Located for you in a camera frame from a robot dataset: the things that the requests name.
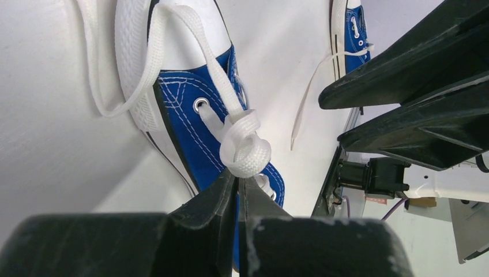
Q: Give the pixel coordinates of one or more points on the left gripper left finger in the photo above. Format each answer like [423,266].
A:
[194,240]

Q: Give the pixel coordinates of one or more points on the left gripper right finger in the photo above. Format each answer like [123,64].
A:
[274,243]

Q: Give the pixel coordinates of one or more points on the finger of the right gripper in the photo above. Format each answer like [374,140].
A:
[437,133]
[448,47]

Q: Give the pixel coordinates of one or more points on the white lace of sneaker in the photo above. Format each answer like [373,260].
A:
[172,76]
[312,90]

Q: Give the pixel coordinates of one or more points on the blue sneaker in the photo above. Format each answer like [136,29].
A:
[191,95]
[349,41]

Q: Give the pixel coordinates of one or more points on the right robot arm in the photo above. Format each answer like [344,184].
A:
[465,185]

